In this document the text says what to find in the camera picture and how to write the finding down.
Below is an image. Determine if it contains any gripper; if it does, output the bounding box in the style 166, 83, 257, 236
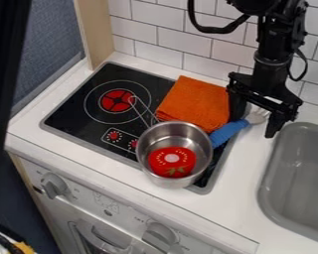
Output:
225, 59, 304, 139

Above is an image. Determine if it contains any blue fork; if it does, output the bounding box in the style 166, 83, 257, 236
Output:
208, 107, 271, 150

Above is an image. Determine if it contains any orange cloth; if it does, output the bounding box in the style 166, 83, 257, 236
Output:
154, 74, 233, 134

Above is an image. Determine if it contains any toy sink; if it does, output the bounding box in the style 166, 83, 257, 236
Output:
255, 121, 318, 246

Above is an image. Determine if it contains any silver pot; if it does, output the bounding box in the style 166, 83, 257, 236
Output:
126, 95, 216, 190

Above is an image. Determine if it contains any red toy tomato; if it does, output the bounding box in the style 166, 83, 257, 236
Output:
146, 146, 200, 179

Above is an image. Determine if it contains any toy stove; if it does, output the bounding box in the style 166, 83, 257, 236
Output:
38, 61, 237, 195

